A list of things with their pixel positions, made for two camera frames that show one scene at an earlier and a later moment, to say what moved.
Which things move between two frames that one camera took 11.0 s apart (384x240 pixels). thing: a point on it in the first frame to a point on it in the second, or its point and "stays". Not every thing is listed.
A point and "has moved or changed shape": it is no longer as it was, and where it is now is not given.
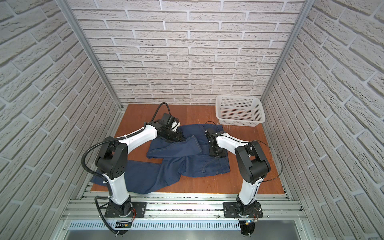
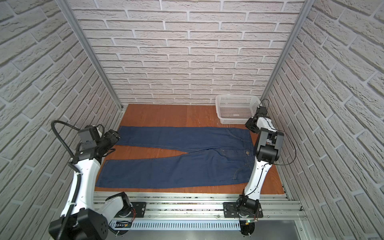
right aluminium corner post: (306, 4) stays
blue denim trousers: (191, 156) has moved or changed shape
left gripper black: (180, 137) to (113, 134)
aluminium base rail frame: (183, 217) stays
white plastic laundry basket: (239, 110) stays
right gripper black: (212, 153) to (248, 124)
